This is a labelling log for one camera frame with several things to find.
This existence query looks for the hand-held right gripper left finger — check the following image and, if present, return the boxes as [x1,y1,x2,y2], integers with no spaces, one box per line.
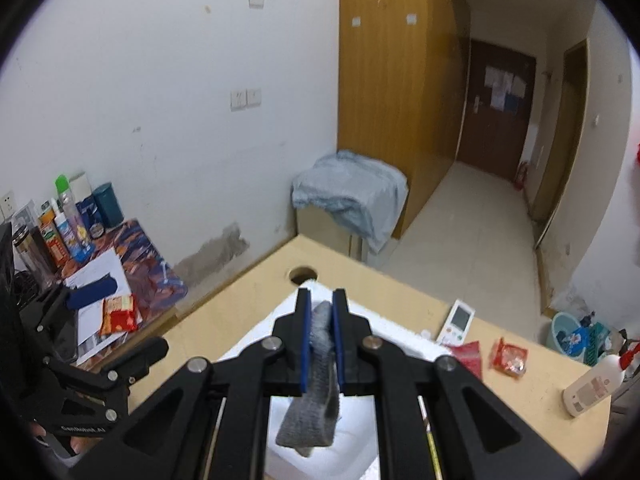
[70,287,313,480]

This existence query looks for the wooden wardrobe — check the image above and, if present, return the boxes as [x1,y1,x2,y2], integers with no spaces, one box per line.
[337,0,472,241]

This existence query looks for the person's left hand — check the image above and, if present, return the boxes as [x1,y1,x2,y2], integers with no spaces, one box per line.
[27,420,96,458]

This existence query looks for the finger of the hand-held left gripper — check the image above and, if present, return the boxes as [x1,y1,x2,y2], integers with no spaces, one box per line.
[19,286,71,335]
[97,336,170,386]

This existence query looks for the green cap spray bottle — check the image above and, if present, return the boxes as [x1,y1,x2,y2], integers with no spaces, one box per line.
[54,174,94,257]

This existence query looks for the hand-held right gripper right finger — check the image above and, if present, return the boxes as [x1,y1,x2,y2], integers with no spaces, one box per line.
[332,288,583,480]

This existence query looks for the red yellow snack packet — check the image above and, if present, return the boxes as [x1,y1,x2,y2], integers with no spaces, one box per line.
[98,293,139,337]

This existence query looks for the white remote control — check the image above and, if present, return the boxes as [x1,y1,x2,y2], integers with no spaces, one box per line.
[436,299,476,346]

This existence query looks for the small red snack packet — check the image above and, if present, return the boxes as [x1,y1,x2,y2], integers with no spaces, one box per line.
[488,337,529,377]

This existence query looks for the patterned table cloth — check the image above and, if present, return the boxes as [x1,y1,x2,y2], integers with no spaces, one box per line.
[59,218,189,322]

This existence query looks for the grey cloth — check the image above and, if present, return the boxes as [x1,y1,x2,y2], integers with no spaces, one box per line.
[291,149,409,256]

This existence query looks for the light wooden side door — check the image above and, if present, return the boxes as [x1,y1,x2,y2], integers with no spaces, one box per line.
[529,39,592,227]

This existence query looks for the large red snack packet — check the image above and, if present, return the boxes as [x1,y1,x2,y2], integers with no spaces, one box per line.
[449,340,484,380]

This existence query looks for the white double wall socket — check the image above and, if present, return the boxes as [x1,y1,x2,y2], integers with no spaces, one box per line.
[229,88,263,112]

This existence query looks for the small wooden cabinet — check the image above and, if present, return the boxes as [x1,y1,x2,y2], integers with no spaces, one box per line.
[295,204,369,264]

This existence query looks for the black thermos flask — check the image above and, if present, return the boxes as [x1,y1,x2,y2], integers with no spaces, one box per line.
[12,224,57,287]

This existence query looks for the grey sock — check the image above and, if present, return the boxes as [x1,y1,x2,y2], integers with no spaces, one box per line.
[276,301,344,459]

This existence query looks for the orange carton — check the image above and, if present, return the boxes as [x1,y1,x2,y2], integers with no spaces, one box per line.
[38,207,71,267]

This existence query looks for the white paper sheets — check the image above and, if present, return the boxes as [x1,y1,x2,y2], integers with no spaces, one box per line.
[64,250,135,362]

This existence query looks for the white foam box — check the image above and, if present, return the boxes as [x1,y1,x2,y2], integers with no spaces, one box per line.
[212,280,442,480]

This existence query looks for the papers on door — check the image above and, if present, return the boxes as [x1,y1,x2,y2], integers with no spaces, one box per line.
[483,65,527,111]

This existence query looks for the dark brown door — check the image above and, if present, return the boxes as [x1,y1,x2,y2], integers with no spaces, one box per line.
[457,39,537,182]

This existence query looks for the dark teal canister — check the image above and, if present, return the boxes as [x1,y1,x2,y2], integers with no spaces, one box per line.
[92,182,125,229]

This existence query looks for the white lotion pump bottle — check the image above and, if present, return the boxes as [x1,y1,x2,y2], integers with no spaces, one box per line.
[562,341,640,419]

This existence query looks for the light blue plastic basin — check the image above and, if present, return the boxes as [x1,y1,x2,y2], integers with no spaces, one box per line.
[546,312,627,367]

